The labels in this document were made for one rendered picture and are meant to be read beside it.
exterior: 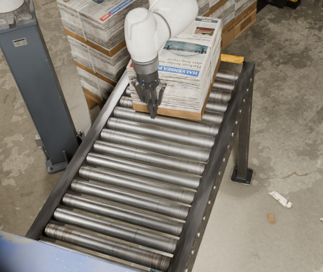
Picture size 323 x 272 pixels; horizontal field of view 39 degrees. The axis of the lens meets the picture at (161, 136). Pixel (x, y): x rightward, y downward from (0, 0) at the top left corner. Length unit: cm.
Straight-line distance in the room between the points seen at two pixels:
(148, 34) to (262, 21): 237
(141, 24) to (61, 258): 89
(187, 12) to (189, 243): 74
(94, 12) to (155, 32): 105
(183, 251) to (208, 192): 24
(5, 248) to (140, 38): 88
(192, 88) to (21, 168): 151
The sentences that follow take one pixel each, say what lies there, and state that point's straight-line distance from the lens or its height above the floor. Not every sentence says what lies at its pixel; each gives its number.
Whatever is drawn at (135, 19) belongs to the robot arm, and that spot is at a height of 134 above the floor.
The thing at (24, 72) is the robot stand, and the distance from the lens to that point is 234.
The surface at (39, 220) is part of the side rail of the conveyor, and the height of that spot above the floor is 80.
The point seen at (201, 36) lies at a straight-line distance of 184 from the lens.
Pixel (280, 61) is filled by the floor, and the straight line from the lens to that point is 335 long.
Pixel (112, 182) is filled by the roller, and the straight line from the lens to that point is 168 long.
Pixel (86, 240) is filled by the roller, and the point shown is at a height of 80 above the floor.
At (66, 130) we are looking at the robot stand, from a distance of 263.
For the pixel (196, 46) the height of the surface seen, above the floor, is 103.
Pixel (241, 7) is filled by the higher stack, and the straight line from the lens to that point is 346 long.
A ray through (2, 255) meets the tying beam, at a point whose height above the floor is 155.
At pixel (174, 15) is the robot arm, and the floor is 129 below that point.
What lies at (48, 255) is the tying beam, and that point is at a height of 155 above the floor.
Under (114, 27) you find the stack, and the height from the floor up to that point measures 76.
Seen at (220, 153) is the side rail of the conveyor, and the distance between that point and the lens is 170.
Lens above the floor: 212
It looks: 48 degrees down
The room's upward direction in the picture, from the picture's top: 8 degrees counter-clockwise
